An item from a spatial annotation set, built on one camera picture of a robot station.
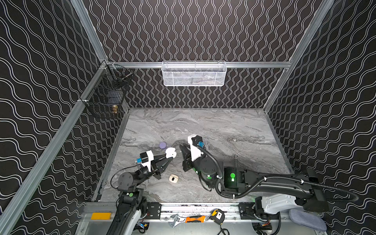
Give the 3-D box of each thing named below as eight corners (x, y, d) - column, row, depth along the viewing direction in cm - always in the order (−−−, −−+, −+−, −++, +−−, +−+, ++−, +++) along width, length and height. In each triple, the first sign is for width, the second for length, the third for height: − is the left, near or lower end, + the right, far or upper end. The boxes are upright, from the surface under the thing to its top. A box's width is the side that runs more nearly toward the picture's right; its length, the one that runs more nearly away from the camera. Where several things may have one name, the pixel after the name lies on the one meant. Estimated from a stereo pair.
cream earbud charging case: (169, 183, 86) (168, 181, 84) (169, 175, 89) (169, 174, 87) (178, 183, 86) (178, 181, 84) (179, 175, 89) (178, 173, 87)
